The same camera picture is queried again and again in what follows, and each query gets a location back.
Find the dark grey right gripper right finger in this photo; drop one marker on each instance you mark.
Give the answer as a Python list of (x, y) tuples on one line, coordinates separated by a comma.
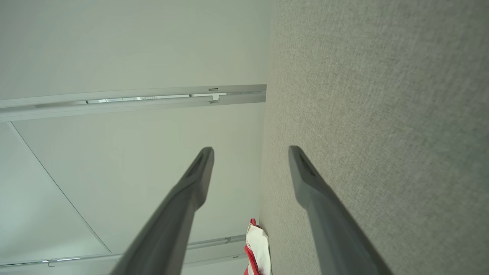
[(328, 221)]

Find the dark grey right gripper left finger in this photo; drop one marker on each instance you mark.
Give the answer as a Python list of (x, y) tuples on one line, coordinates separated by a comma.
[(179, 206)]

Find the red Bulls jersey white sleeves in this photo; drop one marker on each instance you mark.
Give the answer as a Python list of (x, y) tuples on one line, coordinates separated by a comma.
[(258, 244)]

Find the grey metal partition post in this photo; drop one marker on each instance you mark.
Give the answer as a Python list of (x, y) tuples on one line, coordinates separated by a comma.
[(214, 244)]

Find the grey metal post bracket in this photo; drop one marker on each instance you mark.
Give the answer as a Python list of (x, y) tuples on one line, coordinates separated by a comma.
[(114, 109)]

